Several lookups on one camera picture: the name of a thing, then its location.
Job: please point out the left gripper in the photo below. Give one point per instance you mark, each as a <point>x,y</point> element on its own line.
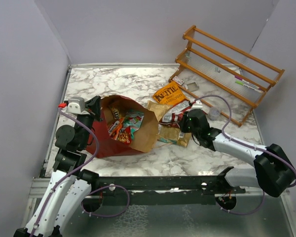
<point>94,103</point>

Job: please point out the teal Fox's candy bag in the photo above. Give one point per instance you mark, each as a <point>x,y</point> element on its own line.
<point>132,122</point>

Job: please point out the red nut mix bag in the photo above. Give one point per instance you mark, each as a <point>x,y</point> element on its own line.
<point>124,136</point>

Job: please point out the brown red paper bag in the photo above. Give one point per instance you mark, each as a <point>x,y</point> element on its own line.
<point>144,138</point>

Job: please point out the orange Kettle chips bag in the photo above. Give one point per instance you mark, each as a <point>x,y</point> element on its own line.
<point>170,94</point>

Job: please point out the gold snack bag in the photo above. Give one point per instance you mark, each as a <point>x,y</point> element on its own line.
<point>168,129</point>

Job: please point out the orange Fox's fruits candy bag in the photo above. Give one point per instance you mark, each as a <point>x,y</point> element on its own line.
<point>115,128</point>

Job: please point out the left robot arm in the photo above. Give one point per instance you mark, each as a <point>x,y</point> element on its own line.
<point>68,184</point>

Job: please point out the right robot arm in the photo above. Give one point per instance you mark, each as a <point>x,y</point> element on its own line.
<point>270,168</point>

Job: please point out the small white red card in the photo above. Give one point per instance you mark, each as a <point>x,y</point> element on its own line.
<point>178,80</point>

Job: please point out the small grey tray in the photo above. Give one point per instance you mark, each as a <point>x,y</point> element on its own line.
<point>193,86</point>

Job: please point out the small clear plastic cup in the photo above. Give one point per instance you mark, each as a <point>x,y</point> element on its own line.
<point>214,113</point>

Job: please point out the wooden orange shelf rack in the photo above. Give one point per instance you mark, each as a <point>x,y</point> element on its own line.
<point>216,63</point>

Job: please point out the markers on shelf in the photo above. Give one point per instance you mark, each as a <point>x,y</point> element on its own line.
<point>247,84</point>

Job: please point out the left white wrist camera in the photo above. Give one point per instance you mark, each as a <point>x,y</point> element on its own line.
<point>73,104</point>

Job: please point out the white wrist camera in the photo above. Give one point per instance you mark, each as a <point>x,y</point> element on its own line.
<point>195,104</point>
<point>73,104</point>

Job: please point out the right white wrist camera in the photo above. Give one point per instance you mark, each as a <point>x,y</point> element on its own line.
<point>195,104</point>

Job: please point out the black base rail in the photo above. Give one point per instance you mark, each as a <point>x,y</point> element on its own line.
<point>171,190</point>

